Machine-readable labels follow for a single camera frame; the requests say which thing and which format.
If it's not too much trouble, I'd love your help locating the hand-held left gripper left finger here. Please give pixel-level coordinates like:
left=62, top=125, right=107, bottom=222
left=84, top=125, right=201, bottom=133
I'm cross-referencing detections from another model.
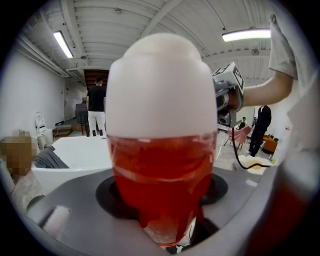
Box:
left=37, top=204, right=72, bottom=241

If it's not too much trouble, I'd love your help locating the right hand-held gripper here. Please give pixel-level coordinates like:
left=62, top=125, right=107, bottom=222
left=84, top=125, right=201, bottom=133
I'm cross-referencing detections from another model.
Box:
left=211, top=61, right=245, bottom=129

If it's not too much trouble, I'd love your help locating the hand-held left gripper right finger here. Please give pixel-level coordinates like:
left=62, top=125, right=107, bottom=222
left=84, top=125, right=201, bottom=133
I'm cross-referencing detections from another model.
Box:
left=246, top=149, right=319, bottom=256

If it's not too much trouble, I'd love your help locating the white-capped red liquid bottle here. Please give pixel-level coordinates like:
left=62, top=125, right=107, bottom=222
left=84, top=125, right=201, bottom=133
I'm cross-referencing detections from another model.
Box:
left=104, top=32, right=218, bottom=249

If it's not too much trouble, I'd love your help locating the white bathtub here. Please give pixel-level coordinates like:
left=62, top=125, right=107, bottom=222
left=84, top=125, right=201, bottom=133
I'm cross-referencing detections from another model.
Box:
left=31, top=135, right=113, bottom=195

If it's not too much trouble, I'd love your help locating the person's right forearm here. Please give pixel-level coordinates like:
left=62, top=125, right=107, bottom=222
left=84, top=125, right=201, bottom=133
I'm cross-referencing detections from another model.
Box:
left=242, top=71, right=295, bottom=108

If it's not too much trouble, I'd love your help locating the white and yellow floor cloth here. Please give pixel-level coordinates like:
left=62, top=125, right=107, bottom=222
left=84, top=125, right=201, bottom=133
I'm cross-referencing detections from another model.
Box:
left=233, top=154, right=276, bottom=176

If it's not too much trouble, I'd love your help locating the pink chair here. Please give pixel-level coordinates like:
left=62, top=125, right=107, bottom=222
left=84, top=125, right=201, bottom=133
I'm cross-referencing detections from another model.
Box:
left=223, top=125, right=252, bottom=151

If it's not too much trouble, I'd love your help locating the long ceiling light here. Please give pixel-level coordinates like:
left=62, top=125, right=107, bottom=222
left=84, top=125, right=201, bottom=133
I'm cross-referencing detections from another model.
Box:
left=221, top=28, right=272, bottom=43
left=52, top=30, right=74, bottom=59

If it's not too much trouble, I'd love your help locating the orange sofa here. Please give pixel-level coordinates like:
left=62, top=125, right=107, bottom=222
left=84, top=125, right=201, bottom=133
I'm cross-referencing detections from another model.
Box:
left=262, top=134, right=279, bottom=154

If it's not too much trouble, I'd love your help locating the gray pleated cloth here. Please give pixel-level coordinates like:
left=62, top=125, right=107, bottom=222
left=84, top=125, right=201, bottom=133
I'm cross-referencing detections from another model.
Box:
left=34, top=145, right=70, bottom=169

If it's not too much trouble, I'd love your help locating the person's gray t-shirt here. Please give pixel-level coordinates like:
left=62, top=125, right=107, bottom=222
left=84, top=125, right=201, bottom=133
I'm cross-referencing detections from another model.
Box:
left=268, top=12, right=319, bottom=163

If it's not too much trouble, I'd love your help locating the brown cardboard box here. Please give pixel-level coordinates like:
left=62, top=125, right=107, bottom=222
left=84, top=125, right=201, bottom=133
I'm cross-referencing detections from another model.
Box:
left=0, top=129, right=33, bottom=176

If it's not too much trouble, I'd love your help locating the white cylindrical bin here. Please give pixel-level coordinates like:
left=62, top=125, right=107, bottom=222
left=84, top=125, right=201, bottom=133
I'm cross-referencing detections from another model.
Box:
left=42, top=128, right=54, bottom=147

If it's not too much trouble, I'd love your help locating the wooden step platform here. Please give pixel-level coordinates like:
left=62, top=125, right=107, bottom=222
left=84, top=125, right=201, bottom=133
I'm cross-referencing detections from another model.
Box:
left=52, top=124, right=83, bottom=138

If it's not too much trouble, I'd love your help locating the black chair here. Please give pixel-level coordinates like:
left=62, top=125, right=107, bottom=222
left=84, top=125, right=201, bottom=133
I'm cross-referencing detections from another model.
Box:
left=74, top=102, right=90, bottom=136

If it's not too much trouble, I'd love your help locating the white door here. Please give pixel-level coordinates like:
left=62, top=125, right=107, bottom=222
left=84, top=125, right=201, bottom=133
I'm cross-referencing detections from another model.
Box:
left=62, top=87, right=71, bottom=123

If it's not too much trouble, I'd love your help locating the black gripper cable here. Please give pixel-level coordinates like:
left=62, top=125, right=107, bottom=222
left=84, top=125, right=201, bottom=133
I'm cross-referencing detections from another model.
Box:
left=231, top=126, right=272, bottom=170

